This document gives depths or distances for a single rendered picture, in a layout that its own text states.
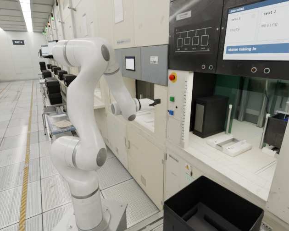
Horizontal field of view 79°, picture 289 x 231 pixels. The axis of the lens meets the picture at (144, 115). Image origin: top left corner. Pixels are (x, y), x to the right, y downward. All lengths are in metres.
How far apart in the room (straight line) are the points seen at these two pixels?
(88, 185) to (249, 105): 1.61
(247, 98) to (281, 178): 1.15
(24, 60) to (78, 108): 13.51
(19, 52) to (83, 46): 13.52
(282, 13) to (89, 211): 1.06
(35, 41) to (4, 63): 2.28
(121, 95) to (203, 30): 0.54
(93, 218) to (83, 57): 0.67
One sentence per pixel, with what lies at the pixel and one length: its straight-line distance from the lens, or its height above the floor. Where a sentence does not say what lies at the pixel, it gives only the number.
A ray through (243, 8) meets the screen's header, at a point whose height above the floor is 1.67.
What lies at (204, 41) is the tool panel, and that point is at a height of 1.56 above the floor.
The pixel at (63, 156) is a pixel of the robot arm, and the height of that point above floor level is 1.14.
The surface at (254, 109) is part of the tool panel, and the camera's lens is 1.94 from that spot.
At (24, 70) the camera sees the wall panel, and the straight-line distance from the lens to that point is 14.19.
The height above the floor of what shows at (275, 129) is 1.05.
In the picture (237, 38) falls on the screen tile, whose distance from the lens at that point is 0.94.
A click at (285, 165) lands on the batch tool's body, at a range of 0.86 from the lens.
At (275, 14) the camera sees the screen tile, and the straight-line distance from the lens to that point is 0.88.
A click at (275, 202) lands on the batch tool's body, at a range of 0.95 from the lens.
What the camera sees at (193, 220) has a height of 0.77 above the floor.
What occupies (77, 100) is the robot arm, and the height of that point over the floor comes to 1.34.
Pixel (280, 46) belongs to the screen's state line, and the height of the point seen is 1.52.
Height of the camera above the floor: 1.50
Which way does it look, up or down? 19 degrees down
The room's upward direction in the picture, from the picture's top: 1 degrees counter-clockwise
